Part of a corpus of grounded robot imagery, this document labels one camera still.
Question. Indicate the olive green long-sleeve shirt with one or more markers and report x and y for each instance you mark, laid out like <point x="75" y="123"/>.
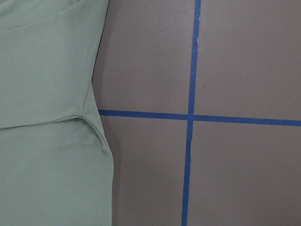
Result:
<point x="56" y="167"/>

